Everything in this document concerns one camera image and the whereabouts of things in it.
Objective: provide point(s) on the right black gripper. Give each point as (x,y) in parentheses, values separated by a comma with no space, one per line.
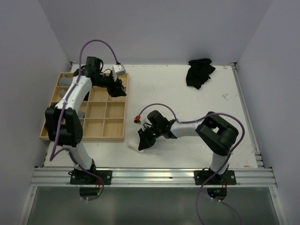
(145,141)

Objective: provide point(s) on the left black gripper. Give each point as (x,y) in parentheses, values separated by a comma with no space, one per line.
(117,89)

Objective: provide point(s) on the black underwear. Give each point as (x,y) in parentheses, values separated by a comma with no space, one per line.
(199,72)

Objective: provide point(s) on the white underwear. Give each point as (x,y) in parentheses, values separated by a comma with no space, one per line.
(133,144)

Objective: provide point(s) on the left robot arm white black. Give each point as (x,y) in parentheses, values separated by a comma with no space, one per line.
(62,121)

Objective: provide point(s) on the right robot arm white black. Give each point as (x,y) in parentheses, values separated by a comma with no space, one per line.
(216,132)

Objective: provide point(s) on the grey rolled underwear top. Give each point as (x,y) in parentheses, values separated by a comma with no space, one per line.
(65,81)

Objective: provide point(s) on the grey rolled underwear second row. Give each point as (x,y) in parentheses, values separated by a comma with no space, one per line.
(62,93)

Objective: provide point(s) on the wooden compartment tray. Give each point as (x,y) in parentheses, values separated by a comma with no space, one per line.
(104,115)

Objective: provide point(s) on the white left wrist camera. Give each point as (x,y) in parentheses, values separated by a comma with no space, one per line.
(118,70)

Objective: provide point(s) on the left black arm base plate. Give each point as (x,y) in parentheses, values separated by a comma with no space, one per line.
(103,177)

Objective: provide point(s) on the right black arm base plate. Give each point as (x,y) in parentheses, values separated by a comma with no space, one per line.
(227,178)

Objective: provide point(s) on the aluminium mounting rail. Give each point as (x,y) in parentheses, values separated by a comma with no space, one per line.
(153,177)

